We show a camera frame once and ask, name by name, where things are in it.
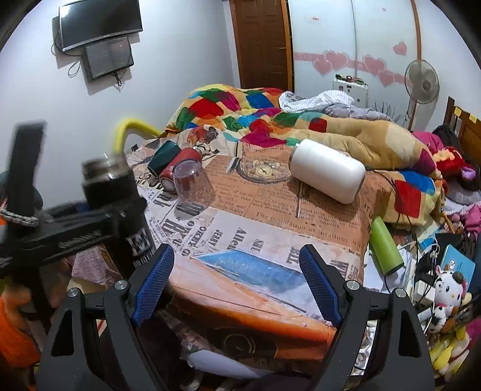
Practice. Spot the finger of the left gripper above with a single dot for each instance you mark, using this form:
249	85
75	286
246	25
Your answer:
25	151

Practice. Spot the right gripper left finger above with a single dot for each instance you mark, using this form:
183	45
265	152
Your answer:
94	342

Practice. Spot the black thermos bottle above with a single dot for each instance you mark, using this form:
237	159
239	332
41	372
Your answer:
109	183

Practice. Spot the red thermos cup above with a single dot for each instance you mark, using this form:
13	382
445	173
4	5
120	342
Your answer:
188	158

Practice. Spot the dark green faceted cup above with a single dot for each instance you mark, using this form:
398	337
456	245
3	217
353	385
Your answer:
163	157

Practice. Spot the clear glass cup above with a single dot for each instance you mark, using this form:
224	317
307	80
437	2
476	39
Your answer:
195	190

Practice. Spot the white cylindrical cup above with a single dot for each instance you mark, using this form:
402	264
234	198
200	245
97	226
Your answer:
329	171

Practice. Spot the yellow plush toy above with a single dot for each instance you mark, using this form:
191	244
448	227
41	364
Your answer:
449	354

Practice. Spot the white dog plush toy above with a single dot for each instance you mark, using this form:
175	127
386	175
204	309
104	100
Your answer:
450	290

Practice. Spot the green bottle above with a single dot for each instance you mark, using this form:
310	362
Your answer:
384	248

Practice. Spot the colourful patchwork quilt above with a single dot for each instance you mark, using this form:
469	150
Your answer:
412	185

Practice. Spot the newspaper print tablecloth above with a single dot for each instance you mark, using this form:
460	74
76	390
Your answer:
238	302

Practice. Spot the red plush toy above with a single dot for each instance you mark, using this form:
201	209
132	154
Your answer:
455	168

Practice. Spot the wooden bed headboard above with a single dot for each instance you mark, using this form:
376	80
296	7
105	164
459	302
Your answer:
466	127

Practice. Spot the white grey crumpled cloth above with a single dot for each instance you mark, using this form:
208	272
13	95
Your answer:
332	103

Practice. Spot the brown wooden door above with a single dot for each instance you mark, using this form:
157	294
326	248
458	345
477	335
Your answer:
263	40

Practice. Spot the white standing fan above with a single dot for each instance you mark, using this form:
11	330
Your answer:
422	84

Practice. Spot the sliding wardrobe with hearts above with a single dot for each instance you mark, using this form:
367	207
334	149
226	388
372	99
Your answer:
371	40

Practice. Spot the small black wall monitor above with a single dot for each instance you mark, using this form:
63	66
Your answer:
105	57

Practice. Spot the wall mounted black television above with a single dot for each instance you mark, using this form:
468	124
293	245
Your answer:
83	22

